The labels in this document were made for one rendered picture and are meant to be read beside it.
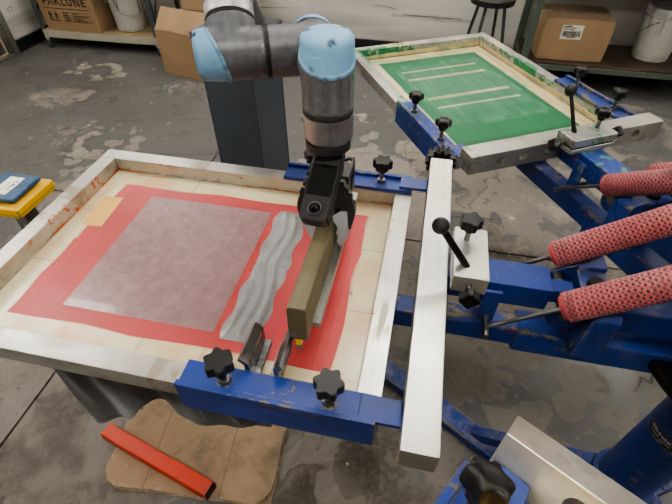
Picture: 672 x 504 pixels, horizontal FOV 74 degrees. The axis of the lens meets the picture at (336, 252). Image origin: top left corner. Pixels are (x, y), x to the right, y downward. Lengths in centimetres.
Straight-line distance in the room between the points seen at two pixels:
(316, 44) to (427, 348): 45
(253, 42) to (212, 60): 6
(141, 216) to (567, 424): 161
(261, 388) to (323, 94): 43
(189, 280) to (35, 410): 129
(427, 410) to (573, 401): 142
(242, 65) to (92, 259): 54
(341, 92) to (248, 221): 47
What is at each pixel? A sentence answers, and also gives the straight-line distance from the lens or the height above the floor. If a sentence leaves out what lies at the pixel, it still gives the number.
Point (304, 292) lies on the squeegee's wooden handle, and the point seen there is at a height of 111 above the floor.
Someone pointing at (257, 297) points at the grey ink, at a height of 96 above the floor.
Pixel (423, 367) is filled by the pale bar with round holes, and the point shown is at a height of 104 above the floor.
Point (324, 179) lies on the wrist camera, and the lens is 69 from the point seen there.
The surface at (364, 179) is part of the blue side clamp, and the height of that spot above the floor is 100.
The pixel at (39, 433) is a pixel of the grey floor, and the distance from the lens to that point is 206.
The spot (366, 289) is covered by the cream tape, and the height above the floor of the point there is 96.
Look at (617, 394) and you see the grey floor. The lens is 212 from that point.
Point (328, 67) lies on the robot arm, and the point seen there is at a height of 137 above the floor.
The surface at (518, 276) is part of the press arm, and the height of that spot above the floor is 104.
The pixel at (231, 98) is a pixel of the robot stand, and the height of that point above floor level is 103.
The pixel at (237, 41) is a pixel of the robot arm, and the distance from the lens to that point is 72.
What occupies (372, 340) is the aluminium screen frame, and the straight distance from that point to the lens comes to 75.
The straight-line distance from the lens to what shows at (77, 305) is 96.
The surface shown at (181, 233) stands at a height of 96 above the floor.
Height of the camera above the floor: 161
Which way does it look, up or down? 44 degrees down
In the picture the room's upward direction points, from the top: straight up
